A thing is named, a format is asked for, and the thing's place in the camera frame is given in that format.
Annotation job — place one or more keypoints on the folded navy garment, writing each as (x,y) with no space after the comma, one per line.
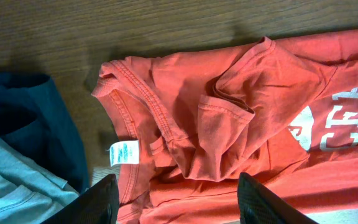
(35,122)

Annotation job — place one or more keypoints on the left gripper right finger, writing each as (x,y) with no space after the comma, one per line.
(259,205)

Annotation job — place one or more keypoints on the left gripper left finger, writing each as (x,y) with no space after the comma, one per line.
(98,205)

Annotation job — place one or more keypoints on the orange soccer t-shirt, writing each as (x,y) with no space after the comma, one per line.
(284,111)

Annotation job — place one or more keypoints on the folded grey shirt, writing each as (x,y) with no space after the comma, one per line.
(29,193)

